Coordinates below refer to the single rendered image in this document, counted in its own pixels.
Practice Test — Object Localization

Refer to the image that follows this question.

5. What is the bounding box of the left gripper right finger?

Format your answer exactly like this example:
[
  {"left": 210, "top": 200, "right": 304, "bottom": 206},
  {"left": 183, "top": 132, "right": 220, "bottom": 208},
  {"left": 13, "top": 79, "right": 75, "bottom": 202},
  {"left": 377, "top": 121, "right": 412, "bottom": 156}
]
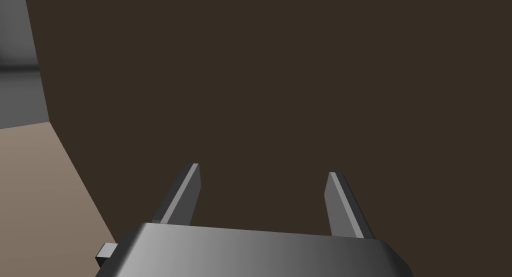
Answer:
[{"left": 323, "top": 171, "right": 376, "bottom": 240}]

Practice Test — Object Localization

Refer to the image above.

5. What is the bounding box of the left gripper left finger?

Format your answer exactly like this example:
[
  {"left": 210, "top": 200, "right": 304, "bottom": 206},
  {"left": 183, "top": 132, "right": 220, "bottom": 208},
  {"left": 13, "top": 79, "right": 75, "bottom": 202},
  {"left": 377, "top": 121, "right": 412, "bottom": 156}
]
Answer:
[{"left": 151, "top": 162, "right": 202, "bottom": 227}]

